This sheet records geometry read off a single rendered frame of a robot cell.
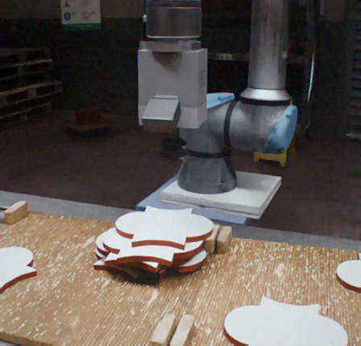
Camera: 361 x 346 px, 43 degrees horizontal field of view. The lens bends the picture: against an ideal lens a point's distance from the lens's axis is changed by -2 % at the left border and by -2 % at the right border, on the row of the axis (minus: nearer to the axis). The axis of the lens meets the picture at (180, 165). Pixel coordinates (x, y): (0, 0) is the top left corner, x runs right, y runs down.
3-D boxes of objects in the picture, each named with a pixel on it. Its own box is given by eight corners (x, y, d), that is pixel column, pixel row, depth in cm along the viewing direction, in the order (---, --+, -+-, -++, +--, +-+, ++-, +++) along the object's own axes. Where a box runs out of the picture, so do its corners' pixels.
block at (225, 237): (221, 238, 84) (221, 224, 83) (231, 239, 83) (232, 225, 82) (214, 254, 78) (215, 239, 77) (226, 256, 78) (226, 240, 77)
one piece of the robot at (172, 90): (118, 23, 57) (122, 151, 62) (188, 24, 55) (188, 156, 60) (148, 22, 68) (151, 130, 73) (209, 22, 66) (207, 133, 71)
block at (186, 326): (182, 330, 59) (182, 312, 58) (196, 332, 59) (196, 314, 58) (168, 361, 54) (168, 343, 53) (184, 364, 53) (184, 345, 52)
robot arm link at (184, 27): (194, 7, 59) (133, 7, 61) (194, 43, 60) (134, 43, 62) (206, 7, 66) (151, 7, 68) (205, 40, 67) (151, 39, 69)
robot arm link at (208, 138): (196, 139, 126) (197, 88, 122) (244, 145, 120) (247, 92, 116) (176, 148, 115) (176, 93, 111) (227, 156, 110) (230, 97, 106)
